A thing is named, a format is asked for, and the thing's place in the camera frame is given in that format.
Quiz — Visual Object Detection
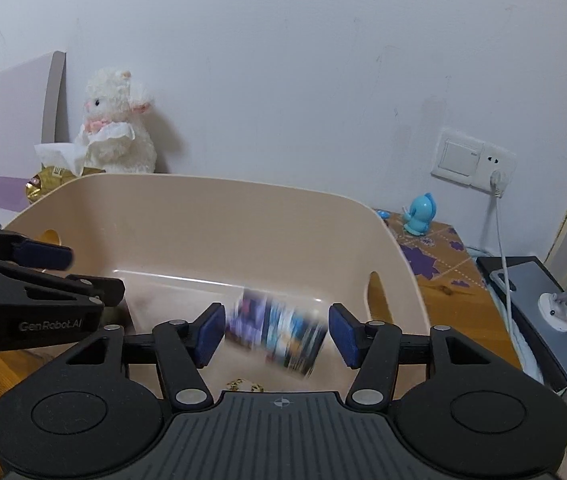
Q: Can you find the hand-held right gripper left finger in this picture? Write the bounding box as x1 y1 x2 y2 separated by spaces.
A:
47 302 227 409

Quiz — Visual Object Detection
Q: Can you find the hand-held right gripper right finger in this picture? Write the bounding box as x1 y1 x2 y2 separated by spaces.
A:
328 303 510 407

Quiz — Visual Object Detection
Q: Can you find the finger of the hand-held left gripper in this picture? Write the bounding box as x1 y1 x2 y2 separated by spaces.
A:
0 254 127 312
0 213 74 269

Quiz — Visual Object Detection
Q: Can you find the colourful printed box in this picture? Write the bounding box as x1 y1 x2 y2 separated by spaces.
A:
225 287 329 379

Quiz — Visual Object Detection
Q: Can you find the beige plastic basket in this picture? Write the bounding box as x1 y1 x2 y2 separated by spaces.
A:
0 173 430 397

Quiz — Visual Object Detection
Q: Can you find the gold tissue pack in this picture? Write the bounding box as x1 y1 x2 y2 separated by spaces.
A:
24 165 107 206

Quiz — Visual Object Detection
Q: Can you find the white tissue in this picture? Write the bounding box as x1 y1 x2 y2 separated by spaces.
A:
34 122 136 177

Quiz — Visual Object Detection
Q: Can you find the purple star printed mat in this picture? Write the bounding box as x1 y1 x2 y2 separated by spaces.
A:
372 209 490 292

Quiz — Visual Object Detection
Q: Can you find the blue toy figure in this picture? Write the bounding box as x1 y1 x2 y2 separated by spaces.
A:
402 192 437 236

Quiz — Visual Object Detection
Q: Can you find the pale pink board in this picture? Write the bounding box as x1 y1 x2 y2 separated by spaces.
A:
0 51 67 214

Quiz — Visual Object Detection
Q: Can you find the white plush sheep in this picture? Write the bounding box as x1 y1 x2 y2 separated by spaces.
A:
75 66 158 175

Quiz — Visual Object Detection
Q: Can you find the light blue cloth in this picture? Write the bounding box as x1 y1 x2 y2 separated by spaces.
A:
507 329 545 383

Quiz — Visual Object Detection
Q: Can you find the grey laptop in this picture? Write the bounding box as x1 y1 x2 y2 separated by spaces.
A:
475 255 567 392

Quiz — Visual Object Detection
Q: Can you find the white wall switch socket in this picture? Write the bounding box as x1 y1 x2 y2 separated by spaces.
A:
431 127 518 192

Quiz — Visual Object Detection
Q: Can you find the white plug with cable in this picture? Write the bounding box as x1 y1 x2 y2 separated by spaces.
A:
485 169 520 356

